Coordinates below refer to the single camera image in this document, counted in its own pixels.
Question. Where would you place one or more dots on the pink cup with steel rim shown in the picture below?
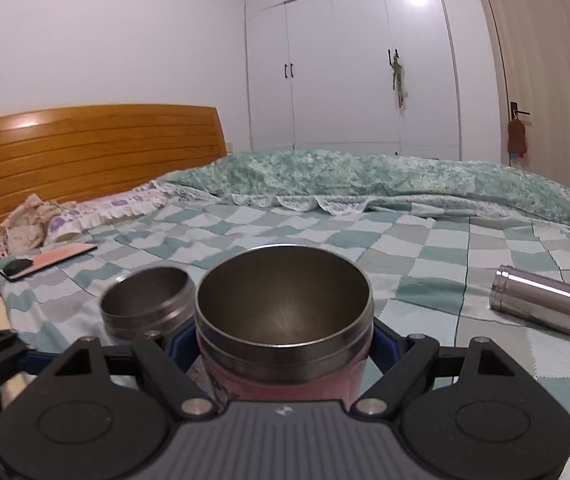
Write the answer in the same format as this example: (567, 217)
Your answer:
(285, 355)

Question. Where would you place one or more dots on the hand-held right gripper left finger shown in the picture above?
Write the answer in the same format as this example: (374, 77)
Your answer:
(181, 349)

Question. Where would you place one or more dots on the small steel cup lid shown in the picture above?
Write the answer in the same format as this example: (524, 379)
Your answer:
(140, 317)

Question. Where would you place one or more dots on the shiny steel cup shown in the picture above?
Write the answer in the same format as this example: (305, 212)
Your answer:
(540, 300)

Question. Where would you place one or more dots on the wooden headboard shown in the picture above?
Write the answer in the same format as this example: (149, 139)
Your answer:
(90, 155)

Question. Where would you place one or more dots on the green hanging ornament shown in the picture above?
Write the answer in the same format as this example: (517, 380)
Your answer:
(399, 77)

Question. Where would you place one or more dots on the beige door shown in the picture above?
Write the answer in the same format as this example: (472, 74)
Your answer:
(540, 70)

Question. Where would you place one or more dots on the crumpled floral cloth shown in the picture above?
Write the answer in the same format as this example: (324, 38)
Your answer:
(25, 230)

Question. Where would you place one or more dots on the pink phone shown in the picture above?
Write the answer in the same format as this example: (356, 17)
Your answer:
(55, 257)

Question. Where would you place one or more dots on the white wardrobe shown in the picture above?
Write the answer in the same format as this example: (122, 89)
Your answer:
(345, 60)

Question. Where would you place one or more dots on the green checkered bed sheet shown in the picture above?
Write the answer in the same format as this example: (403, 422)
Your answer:
(315, 232)

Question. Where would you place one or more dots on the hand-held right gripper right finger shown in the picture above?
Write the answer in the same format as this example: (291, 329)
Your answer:
(390, 349)

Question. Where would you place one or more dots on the purple floral pillow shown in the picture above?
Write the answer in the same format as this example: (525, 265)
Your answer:
(105, 210)

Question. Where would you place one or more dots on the green floral quilt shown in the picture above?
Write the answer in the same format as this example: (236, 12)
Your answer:
(365, 180)

